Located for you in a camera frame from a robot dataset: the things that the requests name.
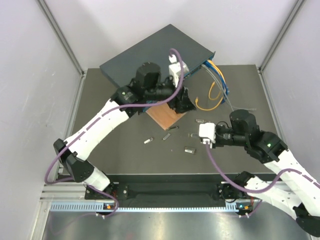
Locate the blue ethernet cable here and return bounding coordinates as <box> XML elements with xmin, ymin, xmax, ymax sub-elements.
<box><xmin>202</xmin><ymin>61</ymin><xmax>230</xmax><ymax>104</ymax></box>

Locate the grey slotted cable duct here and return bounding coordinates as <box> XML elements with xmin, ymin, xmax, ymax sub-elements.
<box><xmin>50</xmin><ymin>202</ymin><xmax>251</xmax><ymax>213</ymax></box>

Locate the silver SFP module upper right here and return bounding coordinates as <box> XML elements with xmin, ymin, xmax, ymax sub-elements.
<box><xmin>195</xmin><ymin>119</ymin><xmax>206</xmax><ymax>124</ymax></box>

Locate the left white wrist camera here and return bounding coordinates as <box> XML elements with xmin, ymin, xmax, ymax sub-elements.
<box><xmin>168</xmin><ymin>54</ymin><xmax>190</xmax><ymax>88</ymax></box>

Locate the silver double SFP module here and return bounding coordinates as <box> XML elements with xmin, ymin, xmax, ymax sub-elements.
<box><xmin>184</xmin><ymin>147</ymin><xmax>197</xmax><ymax>155</ymax></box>

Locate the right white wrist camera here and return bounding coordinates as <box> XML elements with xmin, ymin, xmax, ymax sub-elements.
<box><xmin>198</xmin><ymin>122</ymin><xmax>216</xmax><ymax>149</ymax></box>

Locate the wooden board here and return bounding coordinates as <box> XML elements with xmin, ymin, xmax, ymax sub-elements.
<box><xmin>146</xmin><ymin>103</ymin><xmax>186</xmax><ymax>130</ymax></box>

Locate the silver SFP module by board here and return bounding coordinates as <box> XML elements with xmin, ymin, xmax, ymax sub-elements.
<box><xmin>167</xmin><ymin>126</ymin><xmax>179</xmax><ymax>131</ymax></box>

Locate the dark SFP module centre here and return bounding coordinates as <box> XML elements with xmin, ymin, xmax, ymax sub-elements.
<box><xmin>162</xmin><ymin>133</ymin><xmax>171</xmax><ymax>141</ymax></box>

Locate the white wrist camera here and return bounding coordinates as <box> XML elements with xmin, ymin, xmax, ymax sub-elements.
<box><xmin>168</xmin><ymin>54</ymin><xmax>190</xmax><ymax>88</ymax></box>
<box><xmin>198</xmin><ymin>122</ymin><xmax>216</xmax><ymax>149</ymax></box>

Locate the SFP module pair right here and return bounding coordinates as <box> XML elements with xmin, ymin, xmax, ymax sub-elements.
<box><xmin>188</xmin><ymin>133</ymin><xmax>198</xmax><ymax>138</ymax></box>

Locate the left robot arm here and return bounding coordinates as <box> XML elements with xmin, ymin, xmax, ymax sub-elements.
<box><xmin>53</xmin><ymin>61</ymin><xmax>195</xmax><ymax>199</ymax></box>

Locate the dark grey table mat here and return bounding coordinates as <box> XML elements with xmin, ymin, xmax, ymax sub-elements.
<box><xmin>88</xmin><ymin>65</ymin><xmax>276</xmax><ymax>175</ymax></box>

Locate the dark teal network switch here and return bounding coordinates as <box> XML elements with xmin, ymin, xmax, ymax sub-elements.
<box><xmin>99</xmin><ymin>24</ymin><xmax>215</xmax><ymax>88</ymax></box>

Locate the yellow ethernet cable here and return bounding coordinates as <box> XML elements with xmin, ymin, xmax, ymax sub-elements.
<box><xmin>194</xmin><ymin>59</ymin><xmax>226</xmax><ymax>111</ymax></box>

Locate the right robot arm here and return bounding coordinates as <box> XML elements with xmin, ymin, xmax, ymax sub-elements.
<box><xmin>211</xmin><ymin>109</ymin><xmax>320</xmax><ymax>238</ymax></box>

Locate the grey ethernet cable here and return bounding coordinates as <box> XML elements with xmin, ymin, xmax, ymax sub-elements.
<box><xmin>203</xmin><ymin>68</ymin><xmax>257</xmax><ymax>112</ymax></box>

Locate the silver SFP module far left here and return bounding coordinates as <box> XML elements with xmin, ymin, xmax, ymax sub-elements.
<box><xmin>143</xmin><ymin>137</ymin><xmax>154</xmax><ymax>144</ymax></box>

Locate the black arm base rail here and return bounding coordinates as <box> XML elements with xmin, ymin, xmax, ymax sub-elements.
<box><xmin>84</xmin><ymin>173</ymin><xmax>266</xmax><ymax>207</ymax></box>

